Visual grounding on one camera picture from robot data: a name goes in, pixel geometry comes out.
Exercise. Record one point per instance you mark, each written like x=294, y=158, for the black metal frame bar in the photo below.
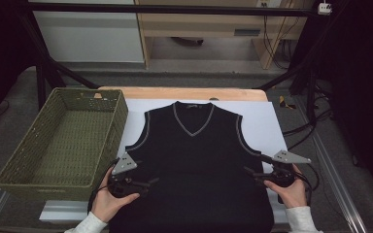
x=175, y=9

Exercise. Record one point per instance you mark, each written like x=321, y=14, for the black curtain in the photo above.
x=0, y=48
x=362, y=81

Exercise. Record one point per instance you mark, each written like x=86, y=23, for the person's right hand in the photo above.
x=288, y=195

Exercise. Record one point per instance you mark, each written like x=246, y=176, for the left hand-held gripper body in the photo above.
x=124, y=165

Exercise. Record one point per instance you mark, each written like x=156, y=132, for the white cabinet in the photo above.
x=90, y=39

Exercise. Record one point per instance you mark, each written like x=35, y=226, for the navy knit vest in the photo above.
x=191, y=168

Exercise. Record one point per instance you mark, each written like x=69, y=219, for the light wooden desk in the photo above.
x=200, y=24

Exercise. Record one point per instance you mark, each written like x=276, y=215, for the black metal stand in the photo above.
x=41, y=84
x=311, y=97

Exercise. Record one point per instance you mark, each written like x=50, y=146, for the yellow and black object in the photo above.
x=285, y=103

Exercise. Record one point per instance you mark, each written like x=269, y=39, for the small white device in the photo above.
x=324, y=8

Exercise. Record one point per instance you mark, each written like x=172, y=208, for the person's left hand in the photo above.
x=107, y=204

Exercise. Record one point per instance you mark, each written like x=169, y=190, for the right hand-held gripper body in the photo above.
x=291, y=158

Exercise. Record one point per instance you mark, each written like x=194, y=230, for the green woven basket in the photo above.
x=68, y=145

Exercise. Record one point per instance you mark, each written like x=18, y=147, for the wooden table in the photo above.
x=175, y=93

